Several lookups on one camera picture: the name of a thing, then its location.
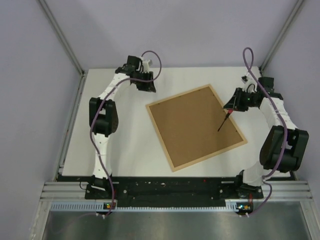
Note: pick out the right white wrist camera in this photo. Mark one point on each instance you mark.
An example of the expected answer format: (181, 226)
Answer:
(247, 82)

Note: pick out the grey slotted cable duct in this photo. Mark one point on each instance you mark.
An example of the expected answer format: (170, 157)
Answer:
(104, 208)

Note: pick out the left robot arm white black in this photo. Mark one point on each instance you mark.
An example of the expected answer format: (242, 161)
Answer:
(103, 115)

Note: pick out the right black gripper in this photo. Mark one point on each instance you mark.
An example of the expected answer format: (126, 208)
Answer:
(235, 102)

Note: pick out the pink handled screwdriver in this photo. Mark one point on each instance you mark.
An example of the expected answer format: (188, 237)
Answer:
(225, 120)

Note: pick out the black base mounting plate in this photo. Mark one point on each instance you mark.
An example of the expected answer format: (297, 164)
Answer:
(171, 192)

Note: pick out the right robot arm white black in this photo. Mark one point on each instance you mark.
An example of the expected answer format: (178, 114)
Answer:
(285, 144)

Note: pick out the right aluminium corner post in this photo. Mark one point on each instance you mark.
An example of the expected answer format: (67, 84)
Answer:
(290, 20)

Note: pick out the left aluminium corner post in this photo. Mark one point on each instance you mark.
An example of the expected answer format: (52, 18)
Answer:
(60, 35)

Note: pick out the wooden photo frame brown back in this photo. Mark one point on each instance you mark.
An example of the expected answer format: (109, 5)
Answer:
(187, 123)

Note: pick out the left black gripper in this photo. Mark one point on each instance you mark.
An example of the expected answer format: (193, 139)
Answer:
(147, 86)

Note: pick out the aluminium corner post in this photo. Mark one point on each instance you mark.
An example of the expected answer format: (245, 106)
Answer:
(290, 20)
(60, 35)

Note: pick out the aluminium rail beam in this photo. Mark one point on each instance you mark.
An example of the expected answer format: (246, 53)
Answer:
(282, 191)

